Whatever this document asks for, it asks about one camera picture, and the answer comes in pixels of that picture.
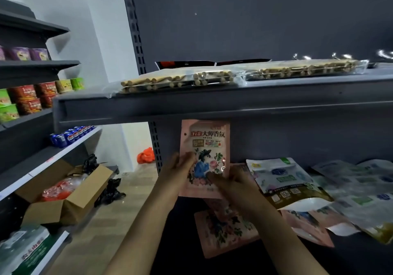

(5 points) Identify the person's left hand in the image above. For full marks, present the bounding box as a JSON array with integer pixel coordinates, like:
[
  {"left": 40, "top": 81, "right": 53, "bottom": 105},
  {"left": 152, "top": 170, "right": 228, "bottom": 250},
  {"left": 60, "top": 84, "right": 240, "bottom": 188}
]
[{"left": 156, "top": 152, "right": 197, "bottom": 199}]

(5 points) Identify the person's right hand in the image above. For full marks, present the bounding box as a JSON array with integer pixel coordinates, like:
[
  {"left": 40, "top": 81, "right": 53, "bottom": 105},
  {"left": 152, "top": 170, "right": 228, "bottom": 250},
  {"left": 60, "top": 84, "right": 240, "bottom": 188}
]
[{"left": 207, "top": 165, "right": 275, "bottom": 224}]

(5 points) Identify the pink floral pouch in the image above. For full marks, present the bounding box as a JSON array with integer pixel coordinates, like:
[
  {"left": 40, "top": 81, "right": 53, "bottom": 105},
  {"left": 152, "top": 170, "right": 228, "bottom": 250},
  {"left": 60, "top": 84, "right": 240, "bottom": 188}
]
[
  {"left": 280, "top": 209, "right": 336, "bottom": 249},
  {"left": 194, "top": 199, "right": 261, "bottom": 259},
  {"left": 178, "top": 119, "right": 231, "bottom": 199}
]

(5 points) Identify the person's right forearm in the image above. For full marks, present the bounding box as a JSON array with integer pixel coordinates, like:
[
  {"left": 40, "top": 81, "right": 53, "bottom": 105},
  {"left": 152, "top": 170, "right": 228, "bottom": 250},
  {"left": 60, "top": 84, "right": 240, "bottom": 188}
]
[{"left": 243, "top": 204, "right": 331, "bottom": 275}]

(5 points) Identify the person's left forearm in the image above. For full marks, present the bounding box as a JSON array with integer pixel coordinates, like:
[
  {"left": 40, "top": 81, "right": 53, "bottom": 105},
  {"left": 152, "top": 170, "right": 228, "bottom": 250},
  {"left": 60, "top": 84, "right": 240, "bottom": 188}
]
[{"left": 103, "top": 182, "right": 185, "bottom": 275}]

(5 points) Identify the red plastic bag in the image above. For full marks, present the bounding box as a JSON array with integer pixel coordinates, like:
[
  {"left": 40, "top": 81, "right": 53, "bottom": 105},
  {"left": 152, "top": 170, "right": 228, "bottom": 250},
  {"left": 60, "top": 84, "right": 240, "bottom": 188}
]
[{"left": 136, "top": 147, "right": 156, "bottom": 165}]

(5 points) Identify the white and gold pouch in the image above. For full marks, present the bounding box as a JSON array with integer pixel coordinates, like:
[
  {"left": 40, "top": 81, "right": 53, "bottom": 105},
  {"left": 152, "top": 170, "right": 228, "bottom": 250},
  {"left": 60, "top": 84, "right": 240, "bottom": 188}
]
[{"left": 246, "top": 157, "right": 334, "bottom": 210}]

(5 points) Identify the clear packet of wooden sticks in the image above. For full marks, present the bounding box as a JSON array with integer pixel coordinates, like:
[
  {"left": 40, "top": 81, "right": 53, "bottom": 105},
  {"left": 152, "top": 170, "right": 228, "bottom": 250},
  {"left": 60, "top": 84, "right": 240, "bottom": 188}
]
[
  {"left": 241, "top": 58, "right": 369, "bottom": 82},
  {"left": 104, "top": 69, "right": 243, "bottom": 95}
]

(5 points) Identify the black gear pile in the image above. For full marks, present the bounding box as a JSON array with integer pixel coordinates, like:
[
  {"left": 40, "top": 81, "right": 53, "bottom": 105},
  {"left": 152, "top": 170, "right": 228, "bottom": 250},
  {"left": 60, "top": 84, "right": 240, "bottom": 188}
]
[
  {"left": 82, "top": 154, "right": 99, "bottom": 174},
  {"left": 94, "top": 178, "right": 126, "bottom": 208}
]

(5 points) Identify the dark grey shelf unit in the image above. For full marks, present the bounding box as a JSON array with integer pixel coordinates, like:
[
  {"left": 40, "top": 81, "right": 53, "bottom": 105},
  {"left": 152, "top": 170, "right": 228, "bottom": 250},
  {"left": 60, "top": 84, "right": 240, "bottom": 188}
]
[{"left": 52, "top": 0, "right": 393, "bottom": 275}]

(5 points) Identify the black and red flat packet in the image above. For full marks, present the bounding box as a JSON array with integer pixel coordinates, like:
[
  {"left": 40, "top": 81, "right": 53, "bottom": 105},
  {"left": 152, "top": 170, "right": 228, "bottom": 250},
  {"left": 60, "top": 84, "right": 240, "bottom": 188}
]
[{"left": 155, "top": 58, "right": 272, "bottom": 70}]

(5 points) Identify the open cardboard box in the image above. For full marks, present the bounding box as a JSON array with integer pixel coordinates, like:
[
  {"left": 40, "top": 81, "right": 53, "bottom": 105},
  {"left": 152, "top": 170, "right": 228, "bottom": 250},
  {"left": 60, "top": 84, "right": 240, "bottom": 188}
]
[{"left": 15, "top": 159, "right": 115, "bottom": 227}]

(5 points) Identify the row of blue drink cans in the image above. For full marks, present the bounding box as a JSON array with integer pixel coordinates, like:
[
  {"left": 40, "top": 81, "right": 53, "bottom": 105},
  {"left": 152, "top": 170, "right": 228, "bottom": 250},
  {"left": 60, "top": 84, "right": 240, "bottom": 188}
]
[{"left": 49, "top": 125, "right": 96, "bottom": 148}]

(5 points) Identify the white pouch with blue print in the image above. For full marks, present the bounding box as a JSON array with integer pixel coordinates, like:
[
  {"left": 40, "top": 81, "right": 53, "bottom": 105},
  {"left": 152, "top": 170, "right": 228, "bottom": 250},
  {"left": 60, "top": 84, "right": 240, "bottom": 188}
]
[
  {"left": 311, "top": 160, "right": 393, "bottom": 199},
  {"left": 333, "top": 192, "right": 393, "bottom": 245}
]

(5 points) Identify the orange plastic bag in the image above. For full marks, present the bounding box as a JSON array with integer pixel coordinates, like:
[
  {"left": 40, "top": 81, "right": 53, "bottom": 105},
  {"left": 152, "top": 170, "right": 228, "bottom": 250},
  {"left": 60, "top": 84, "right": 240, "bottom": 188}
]
[{"left": 41, "top": 177, "right": 73, "bottom": 202}]

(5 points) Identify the yellow noodle cup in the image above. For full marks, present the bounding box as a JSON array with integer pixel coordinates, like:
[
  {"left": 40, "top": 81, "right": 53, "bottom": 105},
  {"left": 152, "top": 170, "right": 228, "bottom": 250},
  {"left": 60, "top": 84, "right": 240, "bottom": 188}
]
[{"left": 55, "top": 79, "right": 74, "bottom": 94}]

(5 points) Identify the red noodle cup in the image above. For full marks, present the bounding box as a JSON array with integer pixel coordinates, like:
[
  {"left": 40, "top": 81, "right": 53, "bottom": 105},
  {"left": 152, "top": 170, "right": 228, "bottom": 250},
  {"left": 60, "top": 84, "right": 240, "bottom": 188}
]
[
  {"left": 9, "top": 84, "right": 37, "bottom": 102},
  {"left": 40, "top": 93, "right": 58, "bottom": 108},
  {"left": 36, "top": 81, "right": 58, "bottom": 96},
  {"left": 17, "top": 98, "right": 42, "bottom": 115}
]

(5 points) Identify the grey side shelf unit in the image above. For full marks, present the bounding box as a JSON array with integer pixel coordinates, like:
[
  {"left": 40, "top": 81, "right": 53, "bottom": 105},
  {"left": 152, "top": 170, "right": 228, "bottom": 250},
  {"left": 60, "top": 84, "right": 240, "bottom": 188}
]
[{"left": 0, "top": 0, "right": 103, "bottom": 275}]

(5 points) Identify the green and white bag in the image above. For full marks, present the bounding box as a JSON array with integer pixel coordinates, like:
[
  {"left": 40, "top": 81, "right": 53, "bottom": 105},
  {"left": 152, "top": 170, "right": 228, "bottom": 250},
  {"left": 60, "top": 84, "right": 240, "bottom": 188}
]
[{"left": 0, "top": 225, "right": 51, "bottom": 275}]

